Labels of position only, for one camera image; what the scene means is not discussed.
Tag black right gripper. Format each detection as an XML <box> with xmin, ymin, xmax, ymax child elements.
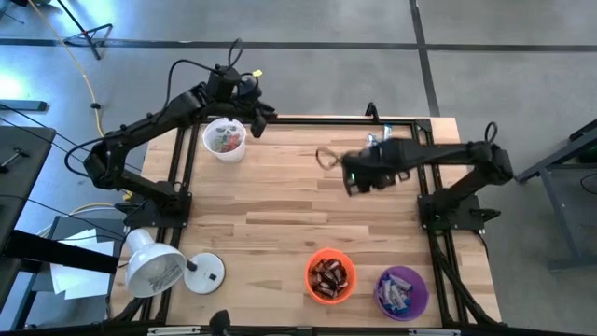
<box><xmin>341</xmin><ymin>138</ymin><xmax>411</xmax><ymax>198</ymax></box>

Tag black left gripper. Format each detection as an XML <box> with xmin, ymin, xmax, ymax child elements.
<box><xmin>204</xmin><ymin>64</ymin><xmax>278</xmax><ymax>139</ymax></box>

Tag white skull bucket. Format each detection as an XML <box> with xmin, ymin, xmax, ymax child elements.
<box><xmin>201</xmin><ymin>117</ymin><xmax>248</xmax><ymax>164</ymax></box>

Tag orange pumpkin bucket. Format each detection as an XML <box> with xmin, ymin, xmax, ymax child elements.
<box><xmin>304</xmin><ymin>247</ymin><xmax>358</xmax><ymax>306</ymax></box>

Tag purple plastic bucket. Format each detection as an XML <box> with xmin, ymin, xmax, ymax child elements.
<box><xmin>373</xmin><ymin>265</ymin><xmax>431</xmax><ymax>323</ymax></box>

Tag white desk lamp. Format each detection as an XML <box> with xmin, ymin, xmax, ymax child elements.
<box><xmin>124</xmin><ymin>227</ymin><xmax>227</xmax><ymax>300</ymax></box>

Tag black tripod stand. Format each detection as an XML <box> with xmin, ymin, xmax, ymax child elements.
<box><xmin>55</xmin><ymin>0</ymin><xmax>115</xmax><ymax>61</ymax></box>

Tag grey metal table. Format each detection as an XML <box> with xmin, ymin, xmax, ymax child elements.
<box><xmin>512</xmin><ymin>119</ymin><xmax>597</xmax><ymax>274</ymax></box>

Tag dark grey board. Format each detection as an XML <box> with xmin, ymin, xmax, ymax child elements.
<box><xmin>46</xmin><ymin>215</ymin><xmax>127</xmax><ymax>244</ymax></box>

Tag black side table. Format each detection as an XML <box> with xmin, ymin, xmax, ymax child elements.
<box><xmin>0</xmin><ymin>125</ymin><xmax>58</xmax><ymax>262</ymax></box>

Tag white paper sheets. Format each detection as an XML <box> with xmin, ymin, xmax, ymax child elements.
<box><xmin>49</xmin><ymin>228</ymin><xmax>116</xmax><ymax>301</ymax></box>

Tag black table beam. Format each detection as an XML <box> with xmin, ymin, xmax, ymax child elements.
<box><xmin>0</xmin><ymin>230</ymin><xmax>120</xmax><ymax>276</ymax></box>

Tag black right arm cable loop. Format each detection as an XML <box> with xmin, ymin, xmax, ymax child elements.
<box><xmin>315</xmin><ymin>146</ymin><xmax>345</xmax><ymax>170</ymax></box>

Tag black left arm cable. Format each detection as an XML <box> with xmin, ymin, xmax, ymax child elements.
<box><xmin>165</xmin><ymin>37</ymin><xmax>244</xmax><ymax>109</ymax></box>

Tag silver metal bracket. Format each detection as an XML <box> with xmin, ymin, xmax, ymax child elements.
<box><xmin>146</xmin><ymin>326</ymin><xmax>202</xmax><ymax>336</ymax></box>
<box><xmin>408</xmin><ymin>328</ymin><xmax>461</xmax><ymax>336</ymax></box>

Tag yellow power cable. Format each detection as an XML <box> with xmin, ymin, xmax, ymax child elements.
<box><xmin>26</xmin><ymin>0</ymin><xmax>136</xmax><ymax>220</ymax></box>

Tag black handle tool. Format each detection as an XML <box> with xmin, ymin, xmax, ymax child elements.
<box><xmin>0</xmin><ymin>147</ymin><xmax>30</xmax><ymax>175</ymax></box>

